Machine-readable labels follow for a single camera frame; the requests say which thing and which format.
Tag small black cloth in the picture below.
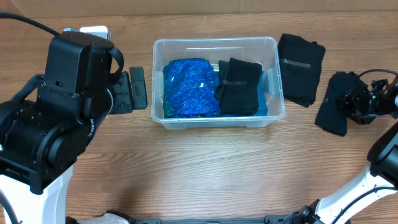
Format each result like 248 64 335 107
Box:
315 72 368 136

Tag blue sparkly cloth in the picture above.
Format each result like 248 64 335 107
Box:
163 58 221 118

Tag blue jeans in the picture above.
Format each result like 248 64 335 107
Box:
213 70 268 116

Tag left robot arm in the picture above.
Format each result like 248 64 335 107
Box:
1 26 148 223

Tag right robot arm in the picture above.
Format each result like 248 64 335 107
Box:
283 72 397 223

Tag clear plastic storage bin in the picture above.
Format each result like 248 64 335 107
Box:
151 37 285 129

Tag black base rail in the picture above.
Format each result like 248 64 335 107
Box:
132 215 294 224

